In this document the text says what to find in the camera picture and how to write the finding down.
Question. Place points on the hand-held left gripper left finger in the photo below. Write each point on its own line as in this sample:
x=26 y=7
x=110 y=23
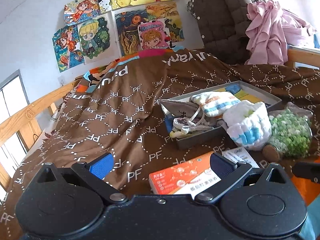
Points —
x=101 y=166

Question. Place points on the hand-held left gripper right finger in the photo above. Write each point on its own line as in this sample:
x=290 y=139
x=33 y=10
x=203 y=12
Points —
x=222 y=165

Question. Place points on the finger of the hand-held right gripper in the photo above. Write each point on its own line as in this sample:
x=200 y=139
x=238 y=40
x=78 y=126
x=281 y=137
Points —
x=306 y=171

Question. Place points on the grey shallow cardboard box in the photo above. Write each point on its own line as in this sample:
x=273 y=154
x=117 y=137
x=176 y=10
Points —
x=200 y=136

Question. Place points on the white gauze towel blue print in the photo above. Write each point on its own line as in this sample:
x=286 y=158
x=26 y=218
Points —
x=250 y=125

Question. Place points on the white towel orange blue stripes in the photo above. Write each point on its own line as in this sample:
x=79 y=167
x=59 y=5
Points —
x=215 y=103

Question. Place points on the orange object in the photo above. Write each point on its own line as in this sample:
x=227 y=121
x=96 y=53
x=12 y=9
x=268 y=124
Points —
x=306 y=190

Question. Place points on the white paper packet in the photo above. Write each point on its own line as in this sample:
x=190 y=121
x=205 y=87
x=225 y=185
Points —
x=240 y=155

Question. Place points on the brown printed blanket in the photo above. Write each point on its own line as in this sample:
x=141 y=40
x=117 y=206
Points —
x=112 y=130

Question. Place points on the glass jar of green paper stars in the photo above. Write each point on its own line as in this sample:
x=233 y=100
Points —
x=290 y=132

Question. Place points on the orange white medicine box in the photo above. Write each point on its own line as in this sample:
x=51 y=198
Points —
x=180 y=177

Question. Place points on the teal cloth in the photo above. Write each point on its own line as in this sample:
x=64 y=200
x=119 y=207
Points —
x=312 y=220

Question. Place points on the small plastic wrapped bundle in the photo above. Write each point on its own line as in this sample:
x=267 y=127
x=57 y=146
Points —
x=176 y=131

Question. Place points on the orange teal printed bedding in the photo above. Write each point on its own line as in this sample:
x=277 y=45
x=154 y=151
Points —
x=107 y=70

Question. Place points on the window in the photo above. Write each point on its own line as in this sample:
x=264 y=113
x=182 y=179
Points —
x=11 y=100

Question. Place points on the pink cloth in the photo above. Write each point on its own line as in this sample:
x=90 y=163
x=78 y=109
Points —
x=270 y=37

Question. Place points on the brown quilted jacket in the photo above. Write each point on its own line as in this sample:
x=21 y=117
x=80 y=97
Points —
x=222 y=20

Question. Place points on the wooden bed rail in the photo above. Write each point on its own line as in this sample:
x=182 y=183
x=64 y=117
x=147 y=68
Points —
x=27 y=115

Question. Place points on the wooden bed frame post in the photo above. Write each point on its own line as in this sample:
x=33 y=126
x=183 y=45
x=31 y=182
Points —
x=303 y=55

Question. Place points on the group of wall drawings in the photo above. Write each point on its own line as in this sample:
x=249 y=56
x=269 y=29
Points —
x=125 y=25

